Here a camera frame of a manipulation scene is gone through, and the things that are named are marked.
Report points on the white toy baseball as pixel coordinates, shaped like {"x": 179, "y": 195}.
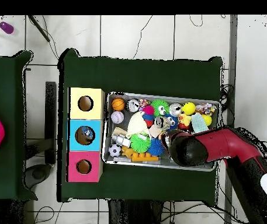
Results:
{"x": 117, "y": 117}

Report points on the silver plastic toy truck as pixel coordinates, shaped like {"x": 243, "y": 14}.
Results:
{"x": 120, "y": 140}

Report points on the purple bottle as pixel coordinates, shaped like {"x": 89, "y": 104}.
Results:
{"x": 6, "y": 27}

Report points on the wooden box with three holes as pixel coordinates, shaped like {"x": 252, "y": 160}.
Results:
{"x": 95, "y": 112}

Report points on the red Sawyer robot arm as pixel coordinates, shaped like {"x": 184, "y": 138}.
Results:
{"x": 226, "y": 142}

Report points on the blue fuzzy eyed ball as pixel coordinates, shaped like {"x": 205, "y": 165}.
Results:
{"x": 173, "y": 121}

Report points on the light blue cloth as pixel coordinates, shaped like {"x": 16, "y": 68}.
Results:
{"x": 199, "y": 122}

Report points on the dark green tablecloth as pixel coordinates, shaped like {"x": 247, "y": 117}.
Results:
{"x": 7, "y": 175}
{"x": 147, "y": 74}

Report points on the small green fuzzy eyed ball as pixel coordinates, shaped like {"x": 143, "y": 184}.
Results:
{"x": 159, "y": 107}

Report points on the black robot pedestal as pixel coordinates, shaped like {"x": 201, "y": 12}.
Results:
{"x": 133, "y": 212}

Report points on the yellow smiley ball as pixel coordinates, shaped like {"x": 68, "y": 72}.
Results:
{"x": 188, "y": 108}

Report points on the shallow metal mesh bin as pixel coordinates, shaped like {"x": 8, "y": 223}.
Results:
{"x": 119, "y": 96}

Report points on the black and white soccer ball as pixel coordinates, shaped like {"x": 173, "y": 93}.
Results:
{"x": 114, "y": 150}

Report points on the black rod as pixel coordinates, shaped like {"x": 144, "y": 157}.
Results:
{"x": 39, "y": 29}

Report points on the orange toy basketball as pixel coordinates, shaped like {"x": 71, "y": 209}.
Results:
{"x": 118, "y": 104}

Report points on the crushed clear bottle blue label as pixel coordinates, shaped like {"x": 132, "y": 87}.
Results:
{"x": 87, "y": 132}

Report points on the large green fuzzy eyed ball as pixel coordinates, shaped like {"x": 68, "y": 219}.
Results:
{"x": 140, "y": 142}

